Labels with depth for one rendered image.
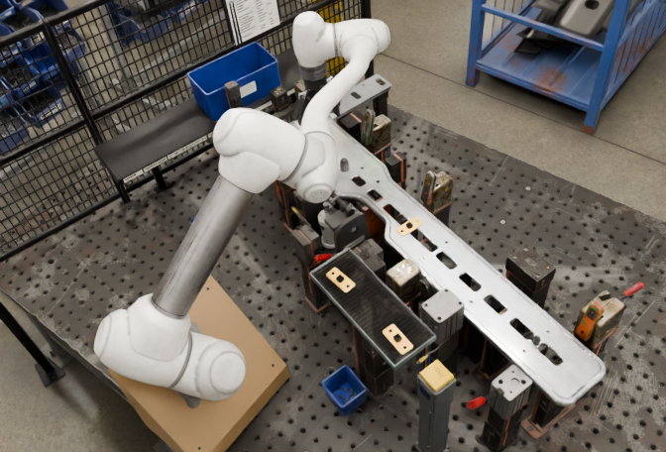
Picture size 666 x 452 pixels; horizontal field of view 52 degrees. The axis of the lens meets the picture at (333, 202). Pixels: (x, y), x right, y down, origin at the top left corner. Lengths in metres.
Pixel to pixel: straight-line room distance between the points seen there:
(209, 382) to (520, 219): 1.36
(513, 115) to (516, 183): 1.36
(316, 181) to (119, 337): 0.61
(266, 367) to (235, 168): 0.78
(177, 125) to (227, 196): 1.02
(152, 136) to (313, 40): 0.81
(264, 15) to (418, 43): 2.01
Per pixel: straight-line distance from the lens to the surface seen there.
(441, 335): 1.94
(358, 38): 2.08
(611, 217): 2.72
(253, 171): 1.61
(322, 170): 1.65
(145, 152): 2.57
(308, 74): 2.19
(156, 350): 1.79
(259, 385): 2.18
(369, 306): 1.84
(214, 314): 2.10
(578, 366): 1.99
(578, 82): 4.11
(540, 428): 2.21
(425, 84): 4.27
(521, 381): 1.88
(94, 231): 2.85
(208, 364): 1.82
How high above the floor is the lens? 2.72
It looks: 49 degrees down
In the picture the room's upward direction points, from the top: 7 degrees counter-clockwise
